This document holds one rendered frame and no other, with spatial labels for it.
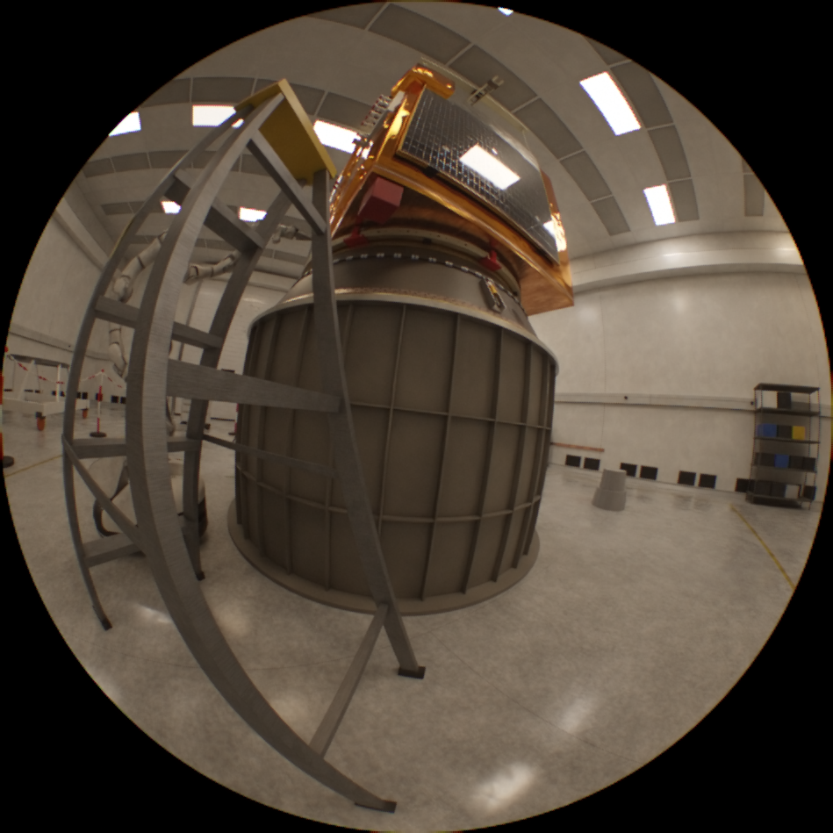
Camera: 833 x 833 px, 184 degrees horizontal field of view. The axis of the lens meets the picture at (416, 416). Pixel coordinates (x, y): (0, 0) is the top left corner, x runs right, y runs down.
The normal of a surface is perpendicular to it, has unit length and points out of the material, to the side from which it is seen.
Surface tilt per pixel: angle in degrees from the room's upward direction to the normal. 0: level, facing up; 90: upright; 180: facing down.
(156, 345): 73
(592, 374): 90
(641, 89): 180
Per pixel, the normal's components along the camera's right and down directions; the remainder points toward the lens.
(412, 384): 0.13, 0.00
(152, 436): 0.98, -0.18
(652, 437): -0.83, -0.10
